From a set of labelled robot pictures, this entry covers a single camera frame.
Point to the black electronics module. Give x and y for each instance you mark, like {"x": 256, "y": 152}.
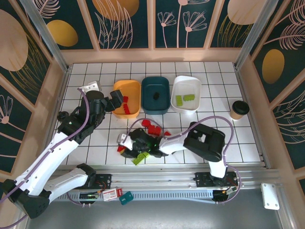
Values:
{"x": 88, "y": 196}
{"x": 221, "y": 194}

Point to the white mounting bracket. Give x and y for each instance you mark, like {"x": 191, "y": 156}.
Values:
{"x": 270, "y": 196}

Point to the teal plastic tag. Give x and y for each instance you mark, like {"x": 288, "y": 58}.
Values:
{"x": 125, "y": 198}

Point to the red white label card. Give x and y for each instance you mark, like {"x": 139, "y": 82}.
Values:
{"x": 110, "y": 194}

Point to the green lego brick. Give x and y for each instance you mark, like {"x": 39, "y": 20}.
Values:
{"x": 179, "y": 100}
{"x": 189, "y": 97}
{"x": 139, "y": 160}
{"x": 146, "y": 155}

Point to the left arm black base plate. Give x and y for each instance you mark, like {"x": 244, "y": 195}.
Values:
{"x": 104, "y": 180}

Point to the teal plastic container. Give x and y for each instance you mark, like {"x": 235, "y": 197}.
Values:
{"x": 155, "y": 105}

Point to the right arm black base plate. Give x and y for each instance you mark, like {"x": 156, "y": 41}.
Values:
{"x": 202, "y": 179}

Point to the white plastic container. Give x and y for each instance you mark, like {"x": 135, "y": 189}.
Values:
{"x": 186, "y": 86}

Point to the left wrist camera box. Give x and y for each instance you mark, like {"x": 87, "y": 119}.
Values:
{"x": 94, "y": 85}

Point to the black lego brick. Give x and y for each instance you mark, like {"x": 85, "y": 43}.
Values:
{"x": 156, "y": 96}

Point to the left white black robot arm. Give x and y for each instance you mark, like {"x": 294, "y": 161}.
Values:
{"x": 59, "y": 150}

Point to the aluminium mounting rail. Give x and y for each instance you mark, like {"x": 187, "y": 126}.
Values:
{"x": 152, "y": 179}

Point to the orange plastic container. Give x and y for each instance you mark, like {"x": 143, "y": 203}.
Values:
{"x": 132, "y": 93}

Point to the aluminium frame post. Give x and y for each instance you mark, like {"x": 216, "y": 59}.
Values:
{"x": 47, "y": 33}
{"x": 254, "y": 33}

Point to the small bottle with black cap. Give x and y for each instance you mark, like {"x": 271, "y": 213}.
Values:
{"x": 63, "y": 116}

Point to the paper cup with black lid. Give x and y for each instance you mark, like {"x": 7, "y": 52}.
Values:
{"x": 240, "y": 107}

